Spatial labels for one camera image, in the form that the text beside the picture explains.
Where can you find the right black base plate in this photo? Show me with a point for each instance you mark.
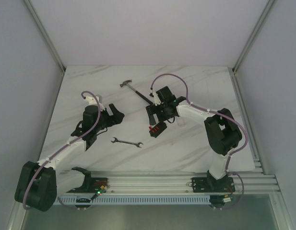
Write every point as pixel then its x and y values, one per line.
pixel 211 185

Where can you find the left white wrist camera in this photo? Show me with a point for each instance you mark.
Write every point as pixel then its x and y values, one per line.
pixel 92 101

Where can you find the small silver wrench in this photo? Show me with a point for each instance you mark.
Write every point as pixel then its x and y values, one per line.
pixel 100 98

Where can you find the large silver open-end wrench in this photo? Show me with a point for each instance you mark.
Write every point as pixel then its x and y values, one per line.
pixel 137 144

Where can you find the clear plastic fuse box cover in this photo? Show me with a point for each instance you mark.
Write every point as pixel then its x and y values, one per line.
pixel 180 121

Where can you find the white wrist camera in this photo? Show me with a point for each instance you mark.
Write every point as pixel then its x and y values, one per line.
pixel 155 96
pixel 92 101

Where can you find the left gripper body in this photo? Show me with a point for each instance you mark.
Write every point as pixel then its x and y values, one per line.
pixel 108 116

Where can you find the aluminium rail frame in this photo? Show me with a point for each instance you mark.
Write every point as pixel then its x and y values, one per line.
pixel 178 183

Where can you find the black fuse box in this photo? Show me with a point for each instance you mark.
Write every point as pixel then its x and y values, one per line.
pixel 156 130

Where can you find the slotted cable duct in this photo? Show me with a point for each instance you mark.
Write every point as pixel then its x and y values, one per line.
pixel 72 200

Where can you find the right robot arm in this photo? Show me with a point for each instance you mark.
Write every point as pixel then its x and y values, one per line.
pixel 222 132

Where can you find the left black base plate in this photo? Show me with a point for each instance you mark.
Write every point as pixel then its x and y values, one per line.
pixel 95 184

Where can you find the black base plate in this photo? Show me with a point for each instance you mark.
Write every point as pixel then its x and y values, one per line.
pixel 95 184
pixel 211 185

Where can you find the claw hammer black handle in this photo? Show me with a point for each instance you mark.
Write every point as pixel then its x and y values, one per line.
pixel 127 83

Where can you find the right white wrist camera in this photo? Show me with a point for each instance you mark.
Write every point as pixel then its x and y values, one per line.
pixel 155 96

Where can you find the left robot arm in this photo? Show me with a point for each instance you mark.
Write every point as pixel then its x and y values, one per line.
pixel 42 182

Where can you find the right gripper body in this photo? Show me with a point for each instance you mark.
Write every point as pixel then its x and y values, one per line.
pixel 159 109

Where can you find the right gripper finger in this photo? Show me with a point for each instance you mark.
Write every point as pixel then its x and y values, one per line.
pixel 151 117
pixel 162 118

